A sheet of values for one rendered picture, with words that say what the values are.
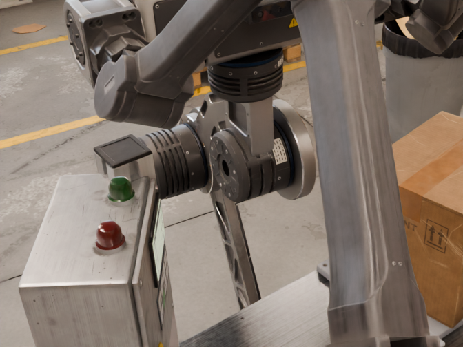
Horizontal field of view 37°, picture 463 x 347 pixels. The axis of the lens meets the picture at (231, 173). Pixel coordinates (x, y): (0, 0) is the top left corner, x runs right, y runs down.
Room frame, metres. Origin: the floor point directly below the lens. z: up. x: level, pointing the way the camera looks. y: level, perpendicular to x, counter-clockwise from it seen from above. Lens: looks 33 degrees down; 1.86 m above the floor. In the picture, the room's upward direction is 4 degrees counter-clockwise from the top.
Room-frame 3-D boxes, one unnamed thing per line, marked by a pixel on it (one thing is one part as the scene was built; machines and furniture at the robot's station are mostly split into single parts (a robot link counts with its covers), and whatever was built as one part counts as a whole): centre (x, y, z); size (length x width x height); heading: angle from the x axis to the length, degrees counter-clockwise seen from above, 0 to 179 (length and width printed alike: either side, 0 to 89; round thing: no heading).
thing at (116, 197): (0.55, 0.11, 1.49); 0.03 x 0.03 x 0.02
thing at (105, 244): (0.48, 0.11, 1.49); 0.03 x 0.03 x 0.02
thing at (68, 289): (0.52, 0.13, 1.38); 0.17 x 0.10 x 0.19; 178
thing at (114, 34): (0.94, 0.15, 1.45); 0.09 x 0.08 x 0.12; 114
